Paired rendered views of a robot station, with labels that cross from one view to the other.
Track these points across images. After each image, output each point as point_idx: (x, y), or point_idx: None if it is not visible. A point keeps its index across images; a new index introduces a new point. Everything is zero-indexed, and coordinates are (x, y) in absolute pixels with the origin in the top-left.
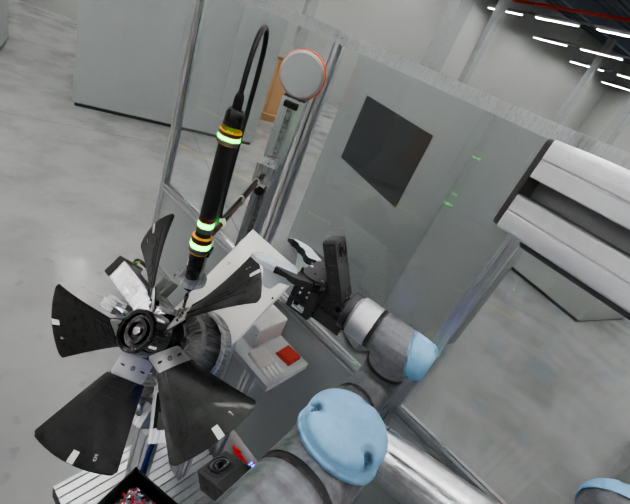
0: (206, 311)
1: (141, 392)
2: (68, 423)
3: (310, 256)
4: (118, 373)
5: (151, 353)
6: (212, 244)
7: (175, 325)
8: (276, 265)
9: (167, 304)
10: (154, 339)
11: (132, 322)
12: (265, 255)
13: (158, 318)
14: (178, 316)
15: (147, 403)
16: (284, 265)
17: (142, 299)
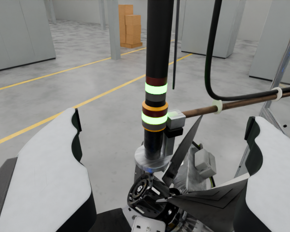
0: (177, 205)
1: None
2: (95, 226)
3: (269, 205)
4: (125, 214)
5: (141, 214)
6: (181, 124)
7: (160, 202)
8: (19, 155)
9: (199, 184)
10: (141, 203)
11: (142, 181)
12: (62, 116)
13: (154, 187)
14: (171, 195)
15: None
16: (43, 171)
17: (182, 171)
